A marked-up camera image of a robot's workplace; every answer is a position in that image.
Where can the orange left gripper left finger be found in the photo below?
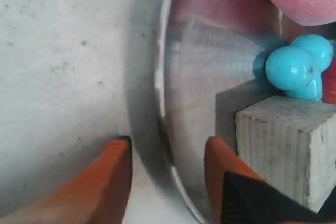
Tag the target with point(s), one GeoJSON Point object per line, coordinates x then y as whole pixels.
{"type": "Point", "coordinates": [99, 194]}

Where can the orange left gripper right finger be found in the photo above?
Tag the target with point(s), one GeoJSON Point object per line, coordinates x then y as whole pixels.
{"type": "Point", "coordinates": [237, 194]}

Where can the round silver metal plate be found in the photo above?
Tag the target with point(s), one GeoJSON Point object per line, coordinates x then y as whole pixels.
{"type": "Point", "coordinates": [209, 65]}

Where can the grey wooden cube block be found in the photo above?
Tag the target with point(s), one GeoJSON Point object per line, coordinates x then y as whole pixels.
{"type": "Point", "coordinates": [290, 143]}

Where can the turquoise rubber bone toy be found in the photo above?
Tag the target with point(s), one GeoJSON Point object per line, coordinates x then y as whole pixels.
{"type": "Point", "coordinates": [296, 68]}

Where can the red apple toy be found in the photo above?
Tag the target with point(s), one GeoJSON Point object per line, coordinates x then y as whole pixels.
{"type": "Point", "coordinates": [329, 83]}

